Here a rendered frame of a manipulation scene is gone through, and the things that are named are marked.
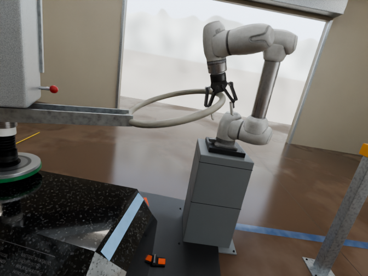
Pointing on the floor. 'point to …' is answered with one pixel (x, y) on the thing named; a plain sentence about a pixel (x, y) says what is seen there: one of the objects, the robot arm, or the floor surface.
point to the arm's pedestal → (214, 197)
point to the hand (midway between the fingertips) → (222, 113)
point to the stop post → (342, 220)
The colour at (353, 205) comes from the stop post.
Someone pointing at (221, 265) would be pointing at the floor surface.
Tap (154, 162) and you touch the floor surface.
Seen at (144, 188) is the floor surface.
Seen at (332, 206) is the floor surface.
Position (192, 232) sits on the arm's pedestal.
